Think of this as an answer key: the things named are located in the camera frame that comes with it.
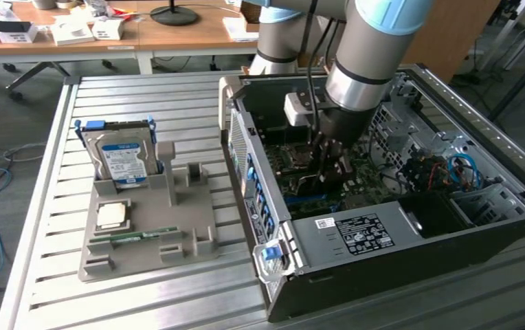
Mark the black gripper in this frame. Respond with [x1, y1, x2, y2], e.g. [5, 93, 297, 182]
[311, 107, 379, 148]

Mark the black graphics card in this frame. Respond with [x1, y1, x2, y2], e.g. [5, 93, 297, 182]
[284, 170, 353, 199]

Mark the CPU socket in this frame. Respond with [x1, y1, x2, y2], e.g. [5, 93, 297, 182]
[277, 143, 319, 170]

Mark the green motherboard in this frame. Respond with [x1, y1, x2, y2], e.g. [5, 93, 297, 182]
[261, 125, 411, 221]

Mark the blue expansion slot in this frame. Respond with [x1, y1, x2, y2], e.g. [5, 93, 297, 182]
[284, 194, 328, 206]

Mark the grey power supply unit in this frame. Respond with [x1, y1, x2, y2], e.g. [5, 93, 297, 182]
[288, 201, 423, 267]

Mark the white paper stack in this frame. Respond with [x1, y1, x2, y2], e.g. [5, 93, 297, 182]
[220, 16, 261, 43]

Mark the wooden cabinet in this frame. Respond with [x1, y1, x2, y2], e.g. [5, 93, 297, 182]
[399, 0, 504, 83]

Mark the blue case latch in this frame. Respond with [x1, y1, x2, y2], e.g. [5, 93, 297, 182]
[261, 242, 283, 261]

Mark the open black PC case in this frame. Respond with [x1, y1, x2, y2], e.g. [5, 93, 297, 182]
[217, 63, 525, 323]

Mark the grey parts rack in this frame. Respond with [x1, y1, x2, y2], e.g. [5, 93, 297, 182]
[76, 140, 221, 283]

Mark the black monitor stand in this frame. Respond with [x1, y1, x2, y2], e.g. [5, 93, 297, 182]
[148, 0, 200, 27]

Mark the green RAM stick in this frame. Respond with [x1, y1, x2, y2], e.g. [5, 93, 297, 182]
[105, 226, 178, 243]

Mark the silver CPU chip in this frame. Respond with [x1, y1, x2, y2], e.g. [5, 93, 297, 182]
[94, 202, 126, 229]

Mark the small white printed box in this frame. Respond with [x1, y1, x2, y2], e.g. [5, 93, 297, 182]
[89, 19, 125, 42]

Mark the flat white box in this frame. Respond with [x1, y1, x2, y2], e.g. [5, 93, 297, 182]
[49, 15, 96, 47]

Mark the black chair base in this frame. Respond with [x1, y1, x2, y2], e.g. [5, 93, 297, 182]
[4, 61, 72, 101]

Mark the wooden desk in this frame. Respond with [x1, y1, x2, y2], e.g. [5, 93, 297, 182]
[0, 0, 389, 75]

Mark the cardboard box with white label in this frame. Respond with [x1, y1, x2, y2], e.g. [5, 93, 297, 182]
[0, 21, 40, 45]

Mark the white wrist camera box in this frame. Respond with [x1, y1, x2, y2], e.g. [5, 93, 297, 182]
[283, 91, 328, 127]

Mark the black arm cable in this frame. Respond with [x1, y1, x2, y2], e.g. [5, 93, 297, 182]
[304, 0, 337, 138]

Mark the orange wire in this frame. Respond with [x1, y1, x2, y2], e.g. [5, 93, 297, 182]
[428, 161, 452, 190]

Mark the blue wire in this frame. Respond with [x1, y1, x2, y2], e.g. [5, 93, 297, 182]
[444, 154, 484, 192]

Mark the hard disk with blue bracket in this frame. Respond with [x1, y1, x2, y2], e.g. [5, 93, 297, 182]
[72, 115, 158, 189]

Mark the grey floor cable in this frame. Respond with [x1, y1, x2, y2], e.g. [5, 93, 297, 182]
[0, 142, 45, 163]

